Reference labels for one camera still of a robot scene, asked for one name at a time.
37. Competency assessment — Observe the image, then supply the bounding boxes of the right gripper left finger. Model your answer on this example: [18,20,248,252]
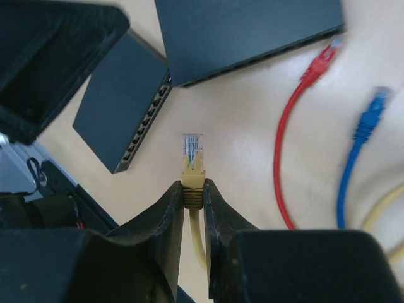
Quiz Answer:
[1,182,184,302]

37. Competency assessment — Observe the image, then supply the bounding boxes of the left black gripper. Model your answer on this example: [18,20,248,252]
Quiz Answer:
[1,1,130,145]

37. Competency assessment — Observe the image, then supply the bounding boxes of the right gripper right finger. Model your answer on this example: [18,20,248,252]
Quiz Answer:
[203,179,403,302]

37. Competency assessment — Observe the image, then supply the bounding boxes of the yellow ethernet cable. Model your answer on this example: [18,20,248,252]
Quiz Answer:
[179,132,209,275]
[361,184,404,263]

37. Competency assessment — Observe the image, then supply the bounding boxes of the black network switch lower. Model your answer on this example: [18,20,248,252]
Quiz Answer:
[73,30,172,174]

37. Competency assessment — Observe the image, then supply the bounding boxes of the black network switch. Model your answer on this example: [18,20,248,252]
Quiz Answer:
[73,30,172,174]
[155,0,345,87]

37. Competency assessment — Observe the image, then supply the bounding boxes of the aluminium frame rail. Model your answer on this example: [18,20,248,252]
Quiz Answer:
[1,134,78,201]

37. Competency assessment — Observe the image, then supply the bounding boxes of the black network switch upper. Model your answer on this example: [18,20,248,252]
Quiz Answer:
[155,0,345,87]

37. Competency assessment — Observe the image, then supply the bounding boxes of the blue ethernet cable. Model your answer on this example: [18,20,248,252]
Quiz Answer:
[336,86,395,230]

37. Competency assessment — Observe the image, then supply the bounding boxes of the red ethernet cable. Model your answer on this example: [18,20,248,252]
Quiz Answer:
[273,35,345,230]

